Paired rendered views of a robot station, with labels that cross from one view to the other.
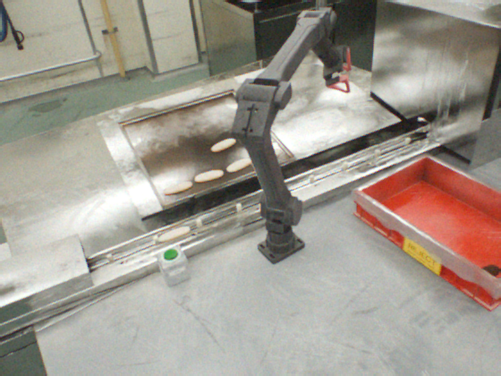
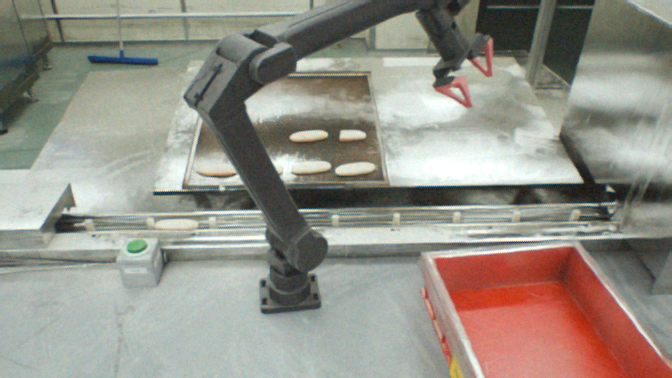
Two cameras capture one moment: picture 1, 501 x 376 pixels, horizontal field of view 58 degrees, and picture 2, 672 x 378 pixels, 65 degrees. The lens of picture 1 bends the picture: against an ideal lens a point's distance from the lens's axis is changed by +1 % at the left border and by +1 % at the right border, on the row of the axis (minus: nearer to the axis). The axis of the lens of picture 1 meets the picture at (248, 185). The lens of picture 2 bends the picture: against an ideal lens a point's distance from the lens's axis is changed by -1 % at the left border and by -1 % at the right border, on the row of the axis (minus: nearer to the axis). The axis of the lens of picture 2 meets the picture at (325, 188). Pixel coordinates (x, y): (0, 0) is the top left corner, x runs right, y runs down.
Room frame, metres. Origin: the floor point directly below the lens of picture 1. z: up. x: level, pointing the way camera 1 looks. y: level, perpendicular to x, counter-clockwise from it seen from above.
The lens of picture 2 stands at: (0.27, -0.42, 1.60)
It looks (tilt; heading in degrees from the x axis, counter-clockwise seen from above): 34 degrees down; 21
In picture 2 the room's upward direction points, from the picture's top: straight up
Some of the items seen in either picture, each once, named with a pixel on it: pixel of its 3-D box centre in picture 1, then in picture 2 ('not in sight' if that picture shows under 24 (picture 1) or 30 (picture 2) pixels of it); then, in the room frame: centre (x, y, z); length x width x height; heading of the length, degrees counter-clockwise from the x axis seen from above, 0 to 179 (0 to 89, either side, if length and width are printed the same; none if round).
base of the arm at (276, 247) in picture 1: (280, 237); (288, 281); (0.95, -0.08, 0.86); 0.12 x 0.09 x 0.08; 119
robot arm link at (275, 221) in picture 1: (279, 212); (294, 245); (0.98, -0.08, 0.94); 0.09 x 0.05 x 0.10; 151
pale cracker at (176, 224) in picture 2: (174, 234); (176, 224); (1.03, 0.24, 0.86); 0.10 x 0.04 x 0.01; 113
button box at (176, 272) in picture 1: (174, 269); (142, 267); (0.90, 0.24, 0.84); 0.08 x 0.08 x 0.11; 23
